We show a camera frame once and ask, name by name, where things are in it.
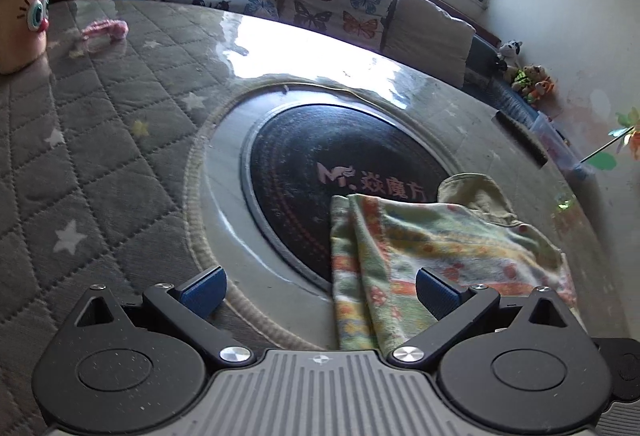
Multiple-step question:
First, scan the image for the clear plastic storage box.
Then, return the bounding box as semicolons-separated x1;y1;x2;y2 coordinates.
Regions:
530;112;593;183

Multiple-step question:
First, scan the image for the dark blue sofa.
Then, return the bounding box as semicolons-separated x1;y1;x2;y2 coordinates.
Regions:
427;0;538;125

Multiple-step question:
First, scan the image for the colourful patterned child's shirt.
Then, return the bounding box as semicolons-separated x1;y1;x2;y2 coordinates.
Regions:
330;173;578;354

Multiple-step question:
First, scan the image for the colourful paper pinwheel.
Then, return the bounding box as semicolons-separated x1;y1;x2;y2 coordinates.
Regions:
580;107;639;171

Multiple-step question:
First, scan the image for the plain beige cushion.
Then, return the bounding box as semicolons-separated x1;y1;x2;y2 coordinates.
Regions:
382;0;476;89

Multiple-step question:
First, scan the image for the black round induction cooktop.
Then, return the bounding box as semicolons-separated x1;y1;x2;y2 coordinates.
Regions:
241;104;451;290

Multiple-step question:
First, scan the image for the black remote control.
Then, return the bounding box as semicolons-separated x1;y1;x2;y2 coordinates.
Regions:
494;110;548;167

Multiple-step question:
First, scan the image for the black white plush toy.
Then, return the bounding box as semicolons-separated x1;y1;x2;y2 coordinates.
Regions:
497;40;523;71

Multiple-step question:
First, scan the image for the orange fox plush toy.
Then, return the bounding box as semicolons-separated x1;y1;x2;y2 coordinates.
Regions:
526;77;555;106

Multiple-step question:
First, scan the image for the brown bear plush toy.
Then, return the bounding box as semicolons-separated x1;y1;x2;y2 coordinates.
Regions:
511;65;547;97

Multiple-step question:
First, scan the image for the pink cartoon face bottle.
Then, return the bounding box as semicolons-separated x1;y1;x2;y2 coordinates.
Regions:
0;0;50;74

